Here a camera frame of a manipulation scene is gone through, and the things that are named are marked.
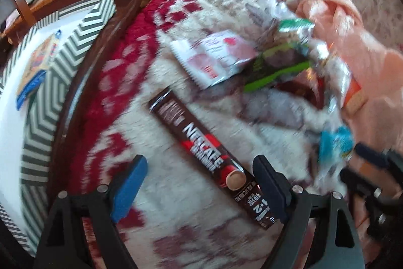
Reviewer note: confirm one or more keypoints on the clear plastic snack bag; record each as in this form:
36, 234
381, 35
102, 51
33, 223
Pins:
333, 67

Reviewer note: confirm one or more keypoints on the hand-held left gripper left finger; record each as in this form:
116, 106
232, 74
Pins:
130, 190

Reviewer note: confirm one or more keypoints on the peach cloth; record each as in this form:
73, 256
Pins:
371, 45

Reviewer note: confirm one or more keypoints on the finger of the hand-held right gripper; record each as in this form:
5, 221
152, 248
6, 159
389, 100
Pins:
371, 154
359, 182

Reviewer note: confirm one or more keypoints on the pink strawberry snack packet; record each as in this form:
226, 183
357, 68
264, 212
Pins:
217, 58

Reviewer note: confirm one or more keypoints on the brown coffee stick packet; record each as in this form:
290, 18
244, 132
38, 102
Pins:
201, 143

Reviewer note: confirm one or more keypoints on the blue and yellow cracker packet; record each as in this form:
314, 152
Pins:
34, 67

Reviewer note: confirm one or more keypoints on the green striped white box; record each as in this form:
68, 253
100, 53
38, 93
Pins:
9, 130

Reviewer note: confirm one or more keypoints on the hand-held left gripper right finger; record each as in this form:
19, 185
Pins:
267, 190

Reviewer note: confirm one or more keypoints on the orange snack packet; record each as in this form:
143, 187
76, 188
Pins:
354, 97

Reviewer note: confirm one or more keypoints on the light blue snack packet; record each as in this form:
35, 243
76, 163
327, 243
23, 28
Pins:
335, 143

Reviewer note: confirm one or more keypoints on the green and white snack packet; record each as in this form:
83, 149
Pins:
294, 31

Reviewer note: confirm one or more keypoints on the dark green snack packet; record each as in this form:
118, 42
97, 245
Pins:
267, 67

